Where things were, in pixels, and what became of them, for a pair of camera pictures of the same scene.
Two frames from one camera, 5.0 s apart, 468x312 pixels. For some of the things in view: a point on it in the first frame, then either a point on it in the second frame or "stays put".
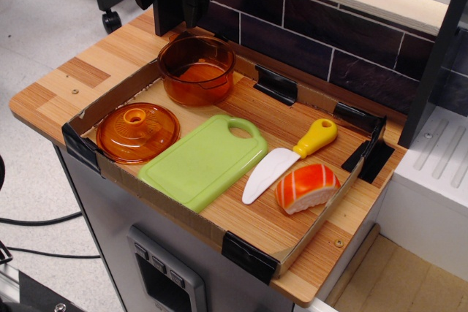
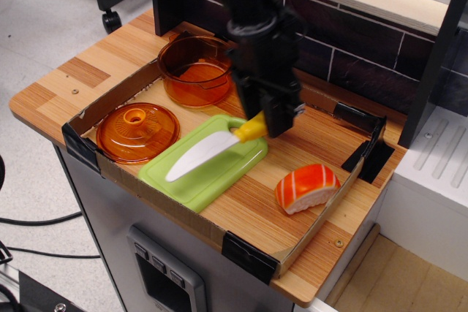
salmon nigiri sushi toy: x=306 y=187 stays put
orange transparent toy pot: x=196 y=71 stays put
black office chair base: x=112 y=20 stays put
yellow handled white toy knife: x=270 y=166 → x=256 y=126
